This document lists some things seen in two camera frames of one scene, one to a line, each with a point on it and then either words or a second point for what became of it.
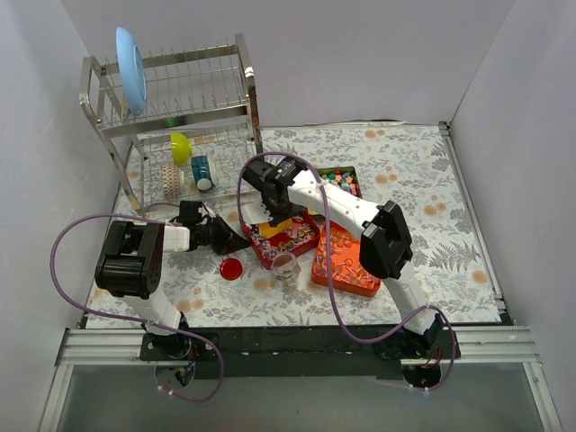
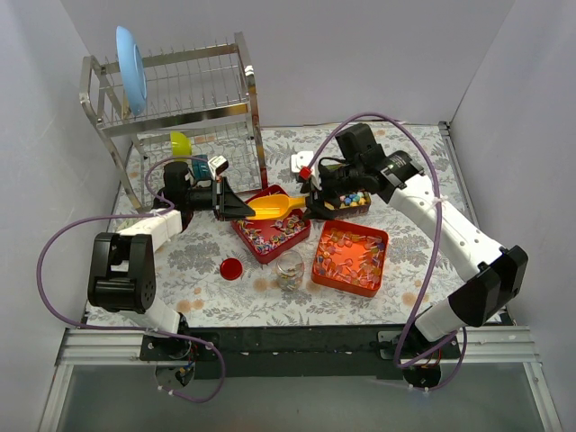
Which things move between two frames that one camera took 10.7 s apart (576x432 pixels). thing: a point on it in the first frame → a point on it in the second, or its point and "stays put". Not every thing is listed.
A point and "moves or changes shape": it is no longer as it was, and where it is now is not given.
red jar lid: [231, 269] stays put
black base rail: [298, 351] stays put
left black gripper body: [220, 235] → [220, 198]
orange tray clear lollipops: [347, 270] stays put
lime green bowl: [181, 148] stays put
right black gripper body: [279, 214] → [324, 193]
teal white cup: [202, 173] stays put
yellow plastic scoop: [268, 231] moves or changes shape
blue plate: [131, 72] stays put
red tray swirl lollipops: [304, 233] moves or changes shape
